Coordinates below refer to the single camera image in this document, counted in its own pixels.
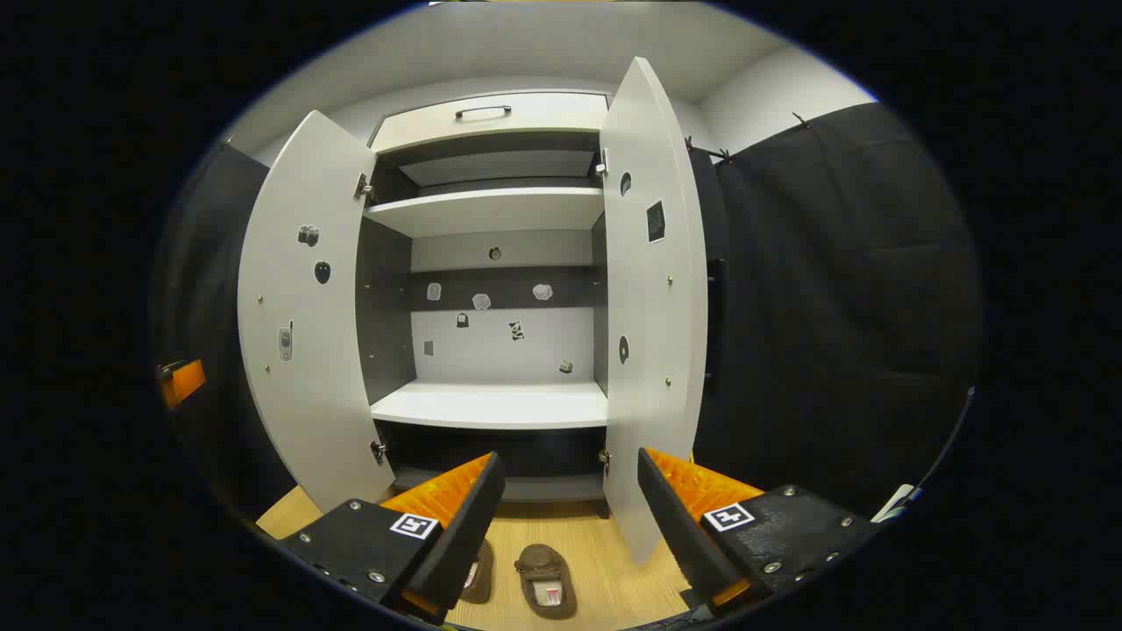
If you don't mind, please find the brown shoe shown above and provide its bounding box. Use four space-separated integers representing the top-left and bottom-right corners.
459 539 494 606
513 543 579 620

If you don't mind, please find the white shoe cabinet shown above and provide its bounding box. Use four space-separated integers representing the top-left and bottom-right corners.
355 88 614 520

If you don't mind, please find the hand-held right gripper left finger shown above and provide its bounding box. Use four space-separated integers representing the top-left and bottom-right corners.
279 451 507 625

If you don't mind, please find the white cabinet drawer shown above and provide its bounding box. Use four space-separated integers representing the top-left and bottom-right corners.
370 90 610 155

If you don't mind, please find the black backdrop cloth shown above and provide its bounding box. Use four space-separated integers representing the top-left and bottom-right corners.
686 145 733 264
692 101 984 520
162 145 295 518

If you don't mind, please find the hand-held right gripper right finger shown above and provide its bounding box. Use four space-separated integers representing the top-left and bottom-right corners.
637 447 877 619

